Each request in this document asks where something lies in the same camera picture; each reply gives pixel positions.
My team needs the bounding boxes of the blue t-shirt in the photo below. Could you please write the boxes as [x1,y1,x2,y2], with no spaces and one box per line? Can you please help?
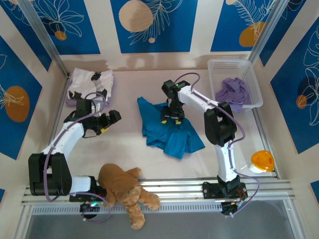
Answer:
[137,96,206,160]

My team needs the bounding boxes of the folded lavender t-shirt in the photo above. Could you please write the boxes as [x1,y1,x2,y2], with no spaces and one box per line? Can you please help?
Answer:
[65,98,111,108]

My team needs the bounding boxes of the white t-shirt with black print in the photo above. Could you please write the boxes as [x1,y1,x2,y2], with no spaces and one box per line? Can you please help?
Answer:
[67,68,115,103]

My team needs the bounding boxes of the brown teddy bear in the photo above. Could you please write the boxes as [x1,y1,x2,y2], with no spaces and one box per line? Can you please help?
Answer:
[97,163,161,230]

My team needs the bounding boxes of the crumpled purple t-shirt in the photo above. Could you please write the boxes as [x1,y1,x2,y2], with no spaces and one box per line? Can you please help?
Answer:
[215,77,252,113]

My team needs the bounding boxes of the white perforated plastic basket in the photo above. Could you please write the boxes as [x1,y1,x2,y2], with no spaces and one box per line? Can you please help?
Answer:
[207,58,264,112]

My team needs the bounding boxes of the orange and white plastic object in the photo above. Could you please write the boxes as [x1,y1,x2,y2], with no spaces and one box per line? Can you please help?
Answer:
[245,150,275,174]

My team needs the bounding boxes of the aluminium mounting rail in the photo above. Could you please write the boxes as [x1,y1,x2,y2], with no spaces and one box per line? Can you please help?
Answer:
[21,177,292,206]

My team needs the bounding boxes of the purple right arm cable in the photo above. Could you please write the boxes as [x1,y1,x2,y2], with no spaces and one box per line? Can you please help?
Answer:
[173,72,261,218]

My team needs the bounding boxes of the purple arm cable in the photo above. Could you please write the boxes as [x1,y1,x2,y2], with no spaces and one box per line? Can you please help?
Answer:
[173,72,261,218]
[43,92,111,223]

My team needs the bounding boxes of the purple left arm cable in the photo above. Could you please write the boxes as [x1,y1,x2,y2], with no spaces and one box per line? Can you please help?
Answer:
[43,92,111,223]

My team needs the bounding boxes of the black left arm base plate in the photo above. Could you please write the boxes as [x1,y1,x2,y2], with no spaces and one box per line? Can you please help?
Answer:
[69,190,107,204]

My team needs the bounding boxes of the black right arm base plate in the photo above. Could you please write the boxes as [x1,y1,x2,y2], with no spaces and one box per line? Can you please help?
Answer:
[202,181,247,200]

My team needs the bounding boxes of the black electronics box with wires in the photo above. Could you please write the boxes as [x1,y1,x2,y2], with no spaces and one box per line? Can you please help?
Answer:
[79,202,101,213]
[221,201,244,216]

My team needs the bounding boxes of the white slotted cable duct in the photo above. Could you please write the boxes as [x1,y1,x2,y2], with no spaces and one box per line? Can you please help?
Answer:
[32,202,225,215]

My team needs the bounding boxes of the aluminium frame post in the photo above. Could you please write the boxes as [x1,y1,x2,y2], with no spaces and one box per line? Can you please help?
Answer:
[17,0,70,78]
[248,0,292,64]

